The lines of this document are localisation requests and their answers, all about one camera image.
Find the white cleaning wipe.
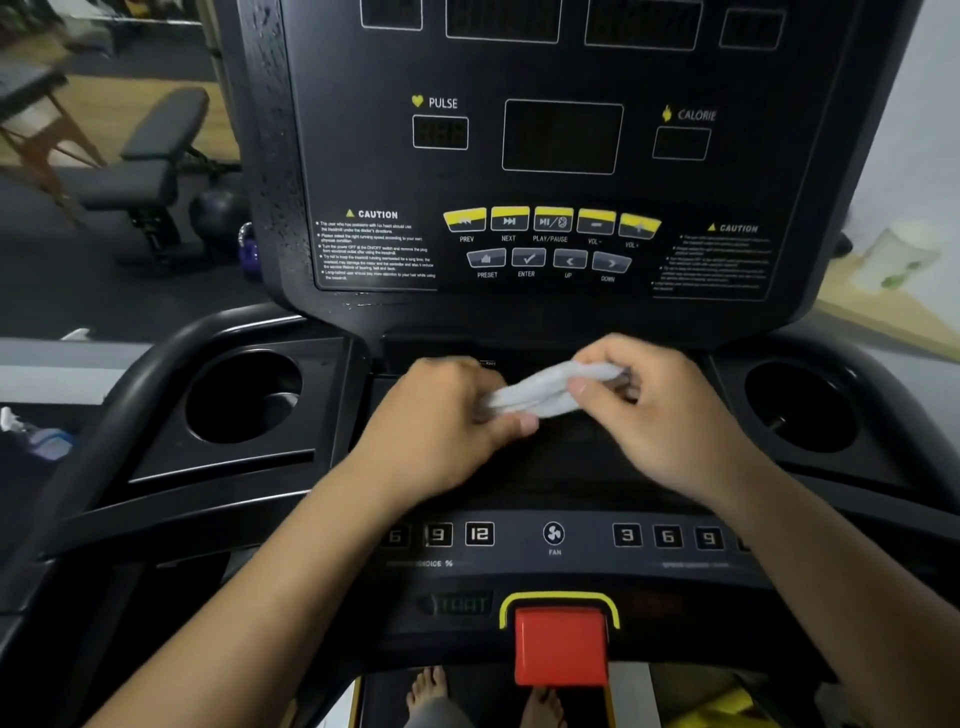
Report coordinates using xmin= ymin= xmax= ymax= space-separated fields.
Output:
xmin=480 ymin=360 xmax=639 ymax=420

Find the red emergency stop button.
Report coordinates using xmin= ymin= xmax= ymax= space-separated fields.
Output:
xmin=514 ymin=606 xmax=610 ymax=688

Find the person's right foot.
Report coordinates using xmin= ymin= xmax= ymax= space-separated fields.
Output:
xmin=521 ymin=686 xmax=565 ymax=728

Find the black weight bench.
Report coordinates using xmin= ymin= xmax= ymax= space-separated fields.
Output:
xmin=71 ymin=86 xmax=226 ymax=267

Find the black medicine ball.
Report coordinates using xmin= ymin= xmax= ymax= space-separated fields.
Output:
xmin=189 ymin=187 xmax=249 ymax=243

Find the yellow cloth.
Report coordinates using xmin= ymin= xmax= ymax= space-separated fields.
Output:
xmin=667 ymin=686 xmax=774 ymax=728

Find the black treadmill console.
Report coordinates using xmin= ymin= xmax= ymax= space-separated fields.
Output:
xmin=0 ymin=0 xmax=960 ymax=728

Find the person's left foot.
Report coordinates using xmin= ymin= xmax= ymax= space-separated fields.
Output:
xmin=406 ymin=666 xmax=451 ymax=717

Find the purple kettlebell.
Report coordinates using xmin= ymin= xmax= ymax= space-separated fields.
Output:
xmin=237 ymin=221 xmax=261 ymax=280

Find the person's right forearm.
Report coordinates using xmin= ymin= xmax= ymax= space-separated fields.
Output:
xmin=705 ymin=442 xmax=960 ymax=728

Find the wooden folding table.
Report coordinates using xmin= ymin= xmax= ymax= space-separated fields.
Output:
xmin=0 ymin=63 xmax=106 ymax=226

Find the person's right hand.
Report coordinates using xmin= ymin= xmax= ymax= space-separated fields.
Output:
xmin=566 ymin=333 xmax=766 ymax=514

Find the person's left forearm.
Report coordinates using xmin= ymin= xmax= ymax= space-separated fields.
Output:
xmin=82 ymin=450 xmax=421 ymax=728

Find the person's left hand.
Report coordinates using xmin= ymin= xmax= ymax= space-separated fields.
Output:
xmin=349 ymin=355 xmax=540 ymax=514

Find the white spray bottle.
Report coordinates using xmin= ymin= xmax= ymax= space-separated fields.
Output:
xmin=0 ymin=406 xmax=76 ymax=460

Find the person's foot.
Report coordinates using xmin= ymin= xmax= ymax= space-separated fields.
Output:
xmin=521 ymin=686 xmax=565 ymax=728
xmin=406 ymin=666 xmax=451 ymax=717

